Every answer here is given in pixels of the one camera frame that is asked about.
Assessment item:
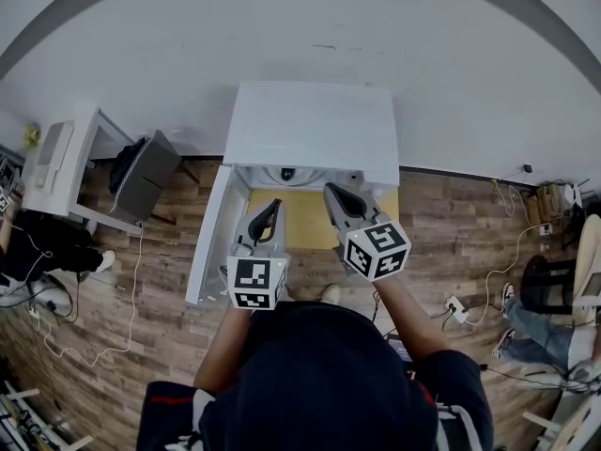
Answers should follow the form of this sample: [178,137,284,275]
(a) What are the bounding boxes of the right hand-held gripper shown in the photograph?
[323,181,413,284]

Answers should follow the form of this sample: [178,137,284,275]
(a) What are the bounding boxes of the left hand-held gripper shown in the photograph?
[225,197,291,311]

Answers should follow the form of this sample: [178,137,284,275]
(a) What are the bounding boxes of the white round plate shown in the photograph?
[261,166,328,188]

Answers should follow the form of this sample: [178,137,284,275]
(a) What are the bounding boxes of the white microwave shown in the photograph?
[185,81,400,305]

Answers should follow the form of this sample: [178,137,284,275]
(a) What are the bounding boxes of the person's right forearm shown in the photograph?
[373,274,455,361]

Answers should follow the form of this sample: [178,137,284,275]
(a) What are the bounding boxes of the person's left forearm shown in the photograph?
[193,305,254,397]

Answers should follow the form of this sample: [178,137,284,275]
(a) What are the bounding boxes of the low wooden table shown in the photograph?
[247,186,395,253]

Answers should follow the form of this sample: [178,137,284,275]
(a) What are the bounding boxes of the dark grey chair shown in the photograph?
[112,129,182,223]

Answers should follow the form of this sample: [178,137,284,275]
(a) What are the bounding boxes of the white power strip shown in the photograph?
[443,295,470,324]

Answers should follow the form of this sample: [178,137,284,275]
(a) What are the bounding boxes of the black garment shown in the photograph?
[108,137,151,195]

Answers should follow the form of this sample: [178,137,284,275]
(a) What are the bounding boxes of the person's dark jacket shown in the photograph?
[135,301,494,451]

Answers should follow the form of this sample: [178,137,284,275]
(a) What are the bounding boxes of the white desk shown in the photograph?
[21,105,145,239]

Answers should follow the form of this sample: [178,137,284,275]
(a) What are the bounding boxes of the brown cardboard box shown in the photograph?
[534,183,565,225]

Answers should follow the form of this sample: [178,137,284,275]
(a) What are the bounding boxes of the black round stool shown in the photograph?
[520,254,578,317]

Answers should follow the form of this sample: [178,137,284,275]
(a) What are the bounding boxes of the grey keyboard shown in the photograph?
[35,120,76,190]

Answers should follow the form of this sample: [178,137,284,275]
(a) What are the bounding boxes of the beige chair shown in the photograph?
[570,213,601,310]

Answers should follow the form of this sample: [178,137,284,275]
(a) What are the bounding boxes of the long white cable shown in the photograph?
[30,223,145,368]

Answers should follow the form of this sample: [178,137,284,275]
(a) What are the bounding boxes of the thin white cable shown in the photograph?
[491,179,530,227]

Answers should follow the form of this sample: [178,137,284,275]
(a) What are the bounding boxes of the wooden frame rack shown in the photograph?
[0,378,95,451]

